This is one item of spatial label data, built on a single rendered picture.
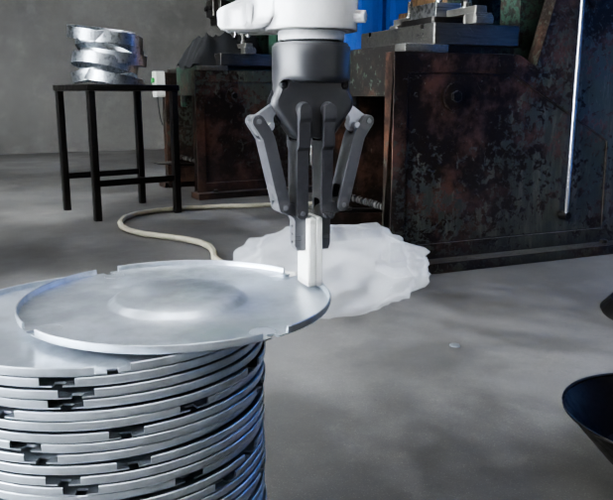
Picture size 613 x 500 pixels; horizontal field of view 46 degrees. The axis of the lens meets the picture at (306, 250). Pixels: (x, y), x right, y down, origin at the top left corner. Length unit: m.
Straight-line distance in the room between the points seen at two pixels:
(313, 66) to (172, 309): 0.25
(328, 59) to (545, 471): 0.66
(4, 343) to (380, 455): 0.61
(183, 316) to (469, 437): 0.62
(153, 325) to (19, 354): 0.11
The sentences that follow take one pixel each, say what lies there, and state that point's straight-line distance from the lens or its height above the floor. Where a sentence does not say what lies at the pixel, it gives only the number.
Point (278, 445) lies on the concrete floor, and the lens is 1.10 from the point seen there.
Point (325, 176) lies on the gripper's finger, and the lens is 0.71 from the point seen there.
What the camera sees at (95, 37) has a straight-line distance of 3.11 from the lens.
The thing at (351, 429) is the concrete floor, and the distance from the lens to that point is 1.15.
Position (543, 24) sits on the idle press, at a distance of 2.37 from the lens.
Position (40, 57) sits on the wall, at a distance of 6.84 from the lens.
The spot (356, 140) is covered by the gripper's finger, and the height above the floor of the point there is 0.46.
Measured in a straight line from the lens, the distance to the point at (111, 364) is 0.57.
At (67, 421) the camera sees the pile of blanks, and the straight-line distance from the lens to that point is 0.57.
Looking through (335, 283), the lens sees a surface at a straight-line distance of 1.57.
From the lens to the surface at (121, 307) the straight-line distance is 0.67.
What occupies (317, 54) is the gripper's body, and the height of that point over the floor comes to 0.54.
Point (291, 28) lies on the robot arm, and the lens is 0.68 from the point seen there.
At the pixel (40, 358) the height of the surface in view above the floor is 0.31.
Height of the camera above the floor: 0.51
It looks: 12 degrees down
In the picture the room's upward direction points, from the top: straight up
